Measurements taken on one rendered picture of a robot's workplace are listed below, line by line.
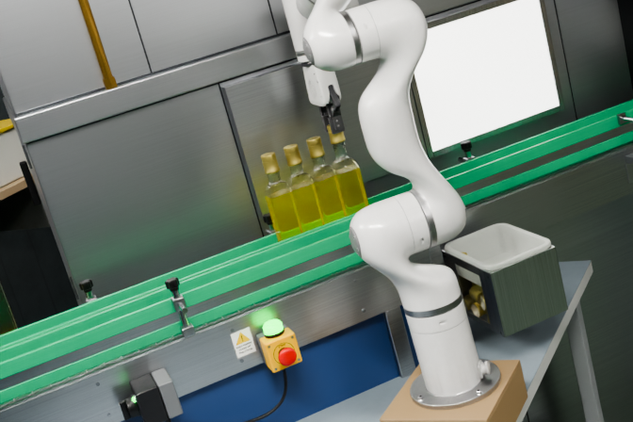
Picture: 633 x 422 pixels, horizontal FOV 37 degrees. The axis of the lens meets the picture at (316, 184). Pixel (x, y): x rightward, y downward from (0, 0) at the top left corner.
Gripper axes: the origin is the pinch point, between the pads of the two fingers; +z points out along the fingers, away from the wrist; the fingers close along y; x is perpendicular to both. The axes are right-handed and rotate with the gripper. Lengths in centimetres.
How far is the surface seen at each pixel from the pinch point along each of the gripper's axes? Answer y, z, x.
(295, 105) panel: -12.1, -4.5, -4.1
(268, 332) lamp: 21, 34, -33
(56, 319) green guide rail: -3, 22, -73
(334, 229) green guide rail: 6.2, 22.5, -8.3
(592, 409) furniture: -2, 102, 53
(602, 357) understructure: -16, 97, 68
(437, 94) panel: -12.6, 4.5, 33.9
